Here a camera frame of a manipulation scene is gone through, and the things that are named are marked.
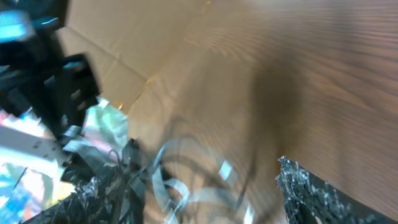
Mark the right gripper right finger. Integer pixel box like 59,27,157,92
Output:
276,156,397,224

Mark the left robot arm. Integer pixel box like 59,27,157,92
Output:
1,0,100,184

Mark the black usb cable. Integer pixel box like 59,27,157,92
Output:
118,136,259,224

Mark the white usb cable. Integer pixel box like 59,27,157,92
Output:
149,139,256,224

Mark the cardboard panel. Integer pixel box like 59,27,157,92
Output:
57,0,212,114

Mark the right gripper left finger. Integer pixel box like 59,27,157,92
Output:
22,175,144,224

